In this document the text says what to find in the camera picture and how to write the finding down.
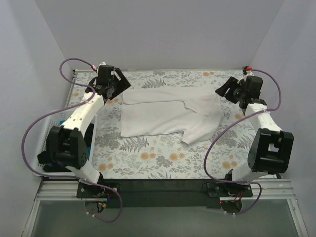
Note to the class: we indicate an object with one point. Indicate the white plastic laundry basket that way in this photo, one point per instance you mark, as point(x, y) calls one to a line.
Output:
point(50, 170)

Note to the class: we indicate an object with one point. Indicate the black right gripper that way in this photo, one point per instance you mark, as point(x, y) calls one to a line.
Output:
point(228, 88)

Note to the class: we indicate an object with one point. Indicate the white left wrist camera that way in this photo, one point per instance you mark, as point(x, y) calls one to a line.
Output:
point(94, 68)

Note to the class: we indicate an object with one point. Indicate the white t shirt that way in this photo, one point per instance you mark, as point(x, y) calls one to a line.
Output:
point(195, 112)

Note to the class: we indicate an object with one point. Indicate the aluminium front rail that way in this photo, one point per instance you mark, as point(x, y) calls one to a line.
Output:
point(270, 212)

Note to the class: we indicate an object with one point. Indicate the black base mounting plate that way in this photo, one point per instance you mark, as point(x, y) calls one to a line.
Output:
point(163, 192)

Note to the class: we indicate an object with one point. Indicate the blue t shirt in basket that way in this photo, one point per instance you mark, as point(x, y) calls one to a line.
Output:
point(61, 122)

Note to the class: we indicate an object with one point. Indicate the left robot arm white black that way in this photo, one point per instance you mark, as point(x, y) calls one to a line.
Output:
point(67, 145)

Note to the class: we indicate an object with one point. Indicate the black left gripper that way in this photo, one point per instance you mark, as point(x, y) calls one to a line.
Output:
point(117, 82)

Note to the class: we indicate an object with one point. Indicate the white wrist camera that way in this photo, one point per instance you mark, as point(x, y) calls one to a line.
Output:
point(94, 68)
point(247, 71)

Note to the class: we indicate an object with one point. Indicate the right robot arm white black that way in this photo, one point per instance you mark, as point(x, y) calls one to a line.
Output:
point(271, 148)

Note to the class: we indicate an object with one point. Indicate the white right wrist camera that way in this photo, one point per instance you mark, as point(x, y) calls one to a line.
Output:
point(247, 71)

